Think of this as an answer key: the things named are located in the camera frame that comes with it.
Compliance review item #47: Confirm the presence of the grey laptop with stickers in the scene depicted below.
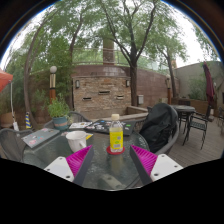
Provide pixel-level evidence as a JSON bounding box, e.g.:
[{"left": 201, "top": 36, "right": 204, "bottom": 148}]
[{"left": 21, "top": 127, "right": 61, "bottom": 149}]

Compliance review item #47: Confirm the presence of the black metal patio chair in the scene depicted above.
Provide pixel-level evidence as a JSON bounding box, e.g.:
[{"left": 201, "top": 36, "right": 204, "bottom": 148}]
[{"left": 182, "top": 111, "right": 210, "bottom": 150}]

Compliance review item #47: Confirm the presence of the clear bottle with yellow label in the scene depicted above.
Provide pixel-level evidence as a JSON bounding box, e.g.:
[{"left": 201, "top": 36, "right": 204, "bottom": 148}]
[{"left": 109, "top": 113, "right": 125, "bottom": 154}]

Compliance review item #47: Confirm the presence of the wooden lamp post with globe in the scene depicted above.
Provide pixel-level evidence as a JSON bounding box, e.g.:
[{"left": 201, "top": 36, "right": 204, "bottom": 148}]
[{"left": 49, "top": 65, "right": 58, "bottom": 105}]

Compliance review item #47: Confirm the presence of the white ceramic mug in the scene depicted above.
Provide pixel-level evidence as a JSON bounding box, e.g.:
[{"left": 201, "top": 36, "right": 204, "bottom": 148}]
[{"left": 65, "top": 130, "right": 88, "bottom": 153}]

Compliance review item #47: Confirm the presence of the tall dark-trunked tree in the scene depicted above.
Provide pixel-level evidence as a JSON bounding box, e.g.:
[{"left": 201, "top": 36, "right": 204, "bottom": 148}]
[{"left": 93, "top": 0, "right": 168, "bottom": 108}]

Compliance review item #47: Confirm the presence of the blue and yellow striped cone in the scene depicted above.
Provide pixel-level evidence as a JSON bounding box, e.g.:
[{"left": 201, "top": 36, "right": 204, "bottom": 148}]
[{"left": 25, "top": 111, "right": 33, "bottom": 130}]

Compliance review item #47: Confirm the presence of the black laptop with stickers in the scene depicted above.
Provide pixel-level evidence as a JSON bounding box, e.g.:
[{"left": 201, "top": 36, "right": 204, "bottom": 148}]
[{"left": 83, "top": 119, "right": 137, "bottom": 136}]

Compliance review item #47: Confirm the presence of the folded maroon patio umbrella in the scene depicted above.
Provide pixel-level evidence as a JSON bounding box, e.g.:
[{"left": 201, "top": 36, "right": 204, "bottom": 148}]
[{"left": 202, "top": 61, "right": 216, "bottom": 118}]

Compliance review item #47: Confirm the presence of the short wooden lamp post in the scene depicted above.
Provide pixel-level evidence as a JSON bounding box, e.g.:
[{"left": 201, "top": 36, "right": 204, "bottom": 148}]
[{"left": 165, "top": 74, "right": 172, "bottom": 105}]

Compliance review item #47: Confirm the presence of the orange canopy tent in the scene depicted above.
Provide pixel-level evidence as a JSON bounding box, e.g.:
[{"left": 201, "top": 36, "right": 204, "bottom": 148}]
[{"left": 0, "top": 68, "right": 20, "bottom": 132}]

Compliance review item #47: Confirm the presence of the black backpack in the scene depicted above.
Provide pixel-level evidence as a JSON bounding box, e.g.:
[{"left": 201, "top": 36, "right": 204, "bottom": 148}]
[{"left": 139, "top": 102, "right": 179, "bottom": 154}]

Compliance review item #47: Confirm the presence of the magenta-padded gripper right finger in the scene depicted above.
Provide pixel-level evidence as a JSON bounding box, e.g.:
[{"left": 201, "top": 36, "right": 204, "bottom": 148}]
[{"left": 129, "top": 144, "right": 184, "bottom": 186}]

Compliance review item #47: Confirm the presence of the green plant in blue pot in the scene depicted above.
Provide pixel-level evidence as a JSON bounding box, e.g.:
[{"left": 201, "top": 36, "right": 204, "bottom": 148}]
[{"left": 47, "top": 93, "right": 71, "bottom": 131}]

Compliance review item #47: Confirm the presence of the round dark patio table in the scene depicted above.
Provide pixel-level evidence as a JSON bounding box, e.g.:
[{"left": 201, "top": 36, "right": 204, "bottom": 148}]
[{"left": 169, "top": 104, "right": 197, "bottom": 135}]

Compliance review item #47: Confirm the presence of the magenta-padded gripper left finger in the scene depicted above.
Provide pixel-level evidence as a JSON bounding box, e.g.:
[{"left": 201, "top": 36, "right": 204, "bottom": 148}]
[{"left": 43, "top": 144, "right": 95, "bottom": 187}]

